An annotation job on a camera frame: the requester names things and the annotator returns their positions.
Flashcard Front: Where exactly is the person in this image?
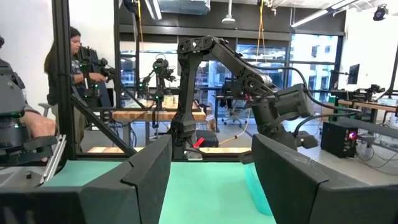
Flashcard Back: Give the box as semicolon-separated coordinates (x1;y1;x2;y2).
43;26;108;153

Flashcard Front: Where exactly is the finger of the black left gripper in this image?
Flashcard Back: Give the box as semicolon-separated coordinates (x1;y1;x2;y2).
239;151;254;166

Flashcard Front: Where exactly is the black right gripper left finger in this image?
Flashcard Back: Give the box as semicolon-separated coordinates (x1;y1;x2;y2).
0;134;174;224

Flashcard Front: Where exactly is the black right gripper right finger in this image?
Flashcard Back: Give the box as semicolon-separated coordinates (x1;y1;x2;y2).
251;133;398;224

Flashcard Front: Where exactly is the black computer box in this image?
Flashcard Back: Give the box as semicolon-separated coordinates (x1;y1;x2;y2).
320;121;359;159

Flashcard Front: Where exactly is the black wall monitor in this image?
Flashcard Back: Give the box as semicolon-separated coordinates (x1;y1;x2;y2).
346;63;361;85

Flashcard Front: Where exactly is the white ceiling light bar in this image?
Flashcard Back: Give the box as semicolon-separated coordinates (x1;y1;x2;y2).
290;0;359;29

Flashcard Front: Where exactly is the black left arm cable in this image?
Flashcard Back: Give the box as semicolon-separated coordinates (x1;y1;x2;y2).
248;63;363;138

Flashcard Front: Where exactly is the black office chair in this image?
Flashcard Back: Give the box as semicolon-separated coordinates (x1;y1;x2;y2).
220;77;247;128

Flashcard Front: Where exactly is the white pendant lamp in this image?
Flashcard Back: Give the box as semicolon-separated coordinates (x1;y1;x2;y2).
221;0;236;24

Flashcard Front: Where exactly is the black ceiling spotlight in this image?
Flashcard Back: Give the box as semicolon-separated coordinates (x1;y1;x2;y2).
372;3;389;22

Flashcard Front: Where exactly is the silver aluminium rail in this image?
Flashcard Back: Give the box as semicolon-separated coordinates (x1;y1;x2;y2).
39;134;68;186

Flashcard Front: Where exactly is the black floor case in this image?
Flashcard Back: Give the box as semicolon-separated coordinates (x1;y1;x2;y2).
195;129;220;149

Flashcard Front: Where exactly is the person's hand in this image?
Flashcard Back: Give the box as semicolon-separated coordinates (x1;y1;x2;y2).
19;109;57;139

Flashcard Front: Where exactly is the green table mat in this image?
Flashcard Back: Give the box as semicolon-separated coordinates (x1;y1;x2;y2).
42;160;277;224

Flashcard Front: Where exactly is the translucent teal plastic bin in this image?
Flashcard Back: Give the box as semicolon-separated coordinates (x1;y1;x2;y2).
244;164;274;216

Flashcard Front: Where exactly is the wooden workbench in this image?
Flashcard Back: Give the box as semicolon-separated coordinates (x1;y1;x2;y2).
90;95;208;124
329;93;398;125

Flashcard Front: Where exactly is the yellow hanging strap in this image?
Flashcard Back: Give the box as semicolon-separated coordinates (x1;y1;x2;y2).
255;0;268;63

